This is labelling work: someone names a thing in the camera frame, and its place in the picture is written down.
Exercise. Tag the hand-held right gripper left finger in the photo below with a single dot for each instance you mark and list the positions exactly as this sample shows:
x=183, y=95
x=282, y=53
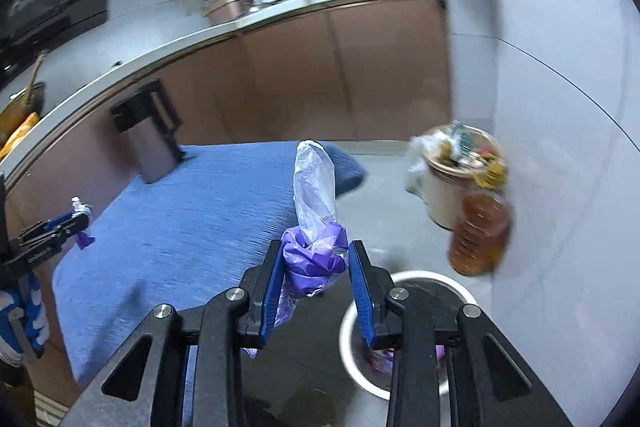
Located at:
x=272, y=297

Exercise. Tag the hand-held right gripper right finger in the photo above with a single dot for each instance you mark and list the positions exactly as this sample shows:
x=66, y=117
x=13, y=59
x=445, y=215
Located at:
x=362, y=302

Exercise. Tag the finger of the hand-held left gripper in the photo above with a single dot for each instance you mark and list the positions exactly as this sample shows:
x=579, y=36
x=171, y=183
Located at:
x=60, y=237
x=60, y=220

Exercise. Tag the small purple wrapper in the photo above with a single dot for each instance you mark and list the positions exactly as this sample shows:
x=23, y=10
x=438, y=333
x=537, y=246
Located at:
x=82, y=239

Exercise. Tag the purple and clear plastic bag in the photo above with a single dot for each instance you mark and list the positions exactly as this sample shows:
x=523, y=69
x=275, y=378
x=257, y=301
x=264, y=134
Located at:
x=310, y=257

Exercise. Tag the white round waste bin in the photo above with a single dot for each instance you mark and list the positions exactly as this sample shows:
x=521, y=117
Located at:
x=440, y=279

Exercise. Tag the person's left hand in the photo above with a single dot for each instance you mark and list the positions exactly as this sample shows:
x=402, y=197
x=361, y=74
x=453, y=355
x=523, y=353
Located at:
x=30, y=322

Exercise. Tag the orange packet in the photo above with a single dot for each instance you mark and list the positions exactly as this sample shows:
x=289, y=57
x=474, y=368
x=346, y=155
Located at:
x=20, y=132

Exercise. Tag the metal wok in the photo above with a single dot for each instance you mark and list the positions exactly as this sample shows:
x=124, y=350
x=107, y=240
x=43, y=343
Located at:
x=20, y=112

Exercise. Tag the blue tablecloth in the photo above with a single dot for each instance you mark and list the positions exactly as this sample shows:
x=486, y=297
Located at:
x=200, y=207

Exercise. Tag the beige waste bin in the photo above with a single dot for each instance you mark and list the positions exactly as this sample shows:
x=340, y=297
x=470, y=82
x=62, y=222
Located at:
x=440, y=202

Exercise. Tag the amber oil bottle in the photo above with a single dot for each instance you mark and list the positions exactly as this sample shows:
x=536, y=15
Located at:
x=480, y=237

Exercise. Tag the white plastic bag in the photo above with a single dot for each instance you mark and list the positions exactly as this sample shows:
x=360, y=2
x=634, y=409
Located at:
x=415, y=172

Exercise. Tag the wooden spatula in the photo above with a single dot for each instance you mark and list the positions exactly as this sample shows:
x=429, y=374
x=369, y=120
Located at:
x=35, y=77

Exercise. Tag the heap of mixed wrappers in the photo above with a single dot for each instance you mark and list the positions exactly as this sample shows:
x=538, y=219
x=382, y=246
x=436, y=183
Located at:
x=465, y=152

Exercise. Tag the brown kitchen counter cabinet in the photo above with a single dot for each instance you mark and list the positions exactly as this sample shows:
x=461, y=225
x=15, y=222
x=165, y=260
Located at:
x=390, y=72

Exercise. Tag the pink cooking pot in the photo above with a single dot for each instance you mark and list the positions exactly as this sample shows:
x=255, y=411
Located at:
x=227, y=7

